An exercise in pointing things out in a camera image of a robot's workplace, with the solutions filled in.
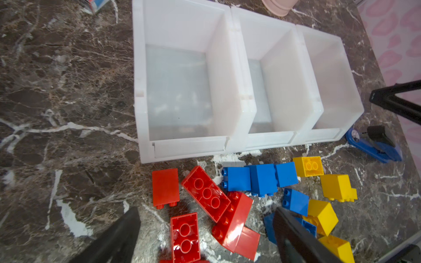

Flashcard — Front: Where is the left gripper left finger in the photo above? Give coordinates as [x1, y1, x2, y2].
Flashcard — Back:
[70, 207, 141, 263]

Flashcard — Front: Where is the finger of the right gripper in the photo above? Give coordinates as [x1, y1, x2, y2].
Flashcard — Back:
[369, 80, 421, 124]

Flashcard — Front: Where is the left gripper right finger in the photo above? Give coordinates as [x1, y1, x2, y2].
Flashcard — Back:
[273, 208, 341, 263]

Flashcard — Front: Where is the yellow lego brick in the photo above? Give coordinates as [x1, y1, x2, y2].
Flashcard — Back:
[319, 235, 355, 263]
[293, 156, 325, 177]
[303, 199, 339, 236]
[320, 174, 358, 202]

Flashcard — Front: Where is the long red lego brick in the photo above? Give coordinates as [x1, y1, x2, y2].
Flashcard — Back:
[182, 166, 231, 222]
[212, 191, 253, 253]

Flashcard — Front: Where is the blue lego brick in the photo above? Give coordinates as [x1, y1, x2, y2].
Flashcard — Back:
[282, 188, 310, 217]
[274, 162, 299, 187]
[264, 213, 317, 244]
[247, 164, 278, 198]
[221, 167, 251, 191]

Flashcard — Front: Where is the right white plastic bin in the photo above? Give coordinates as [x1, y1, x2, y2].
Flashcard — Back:
[297, 25, 364, 144]

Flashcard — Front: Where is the blue stapler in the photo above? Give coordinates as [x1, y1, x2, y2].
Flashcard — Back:
[345, 125, 403, 163]

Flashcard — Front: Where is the middle white plastic bin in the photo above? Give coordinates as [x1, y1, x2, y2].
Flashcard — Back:
[231, 7, 324, 151]

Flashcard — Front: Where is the pink pen cup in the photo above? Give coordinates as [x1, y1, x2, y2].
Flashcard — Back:
[262, 0, 298, 17]

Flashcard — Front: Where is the highlighter marker pack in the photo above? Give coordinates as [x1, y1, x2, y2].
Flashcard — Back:
[78, 0, 109, 15]

